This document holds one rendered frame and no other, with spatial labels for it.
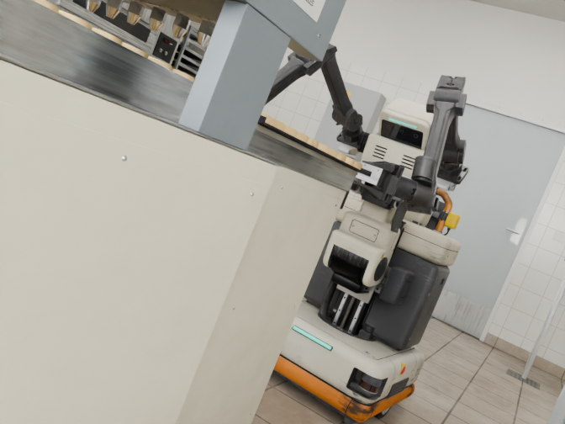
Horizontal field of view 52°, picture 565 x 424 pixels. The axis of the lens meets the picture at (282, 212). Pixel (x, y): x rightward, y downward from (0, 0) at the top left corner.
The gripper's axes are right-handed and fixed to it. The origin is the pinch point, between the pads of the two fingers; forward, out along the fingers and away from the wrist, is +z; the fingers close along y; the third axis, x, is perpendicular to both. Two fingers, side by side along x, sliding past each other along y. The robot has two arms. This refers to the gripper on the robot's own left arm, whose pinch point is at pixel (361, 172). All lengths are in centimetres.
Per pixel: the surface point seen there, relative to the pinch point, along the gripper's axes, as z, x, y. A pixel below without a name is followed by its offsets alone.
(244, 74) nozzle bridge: 45, -57, -7
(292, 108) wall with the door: -96, 493, -33
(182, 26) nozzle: 54, -31, -13
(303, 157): 16.8, -2.9, 1.7
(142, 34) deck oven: 75, 405, -40
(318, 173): 9.4, 4.1, 4.3
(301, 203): 12.1, -0.1, 12.5
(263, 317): 9.8, 1.8, 44.4
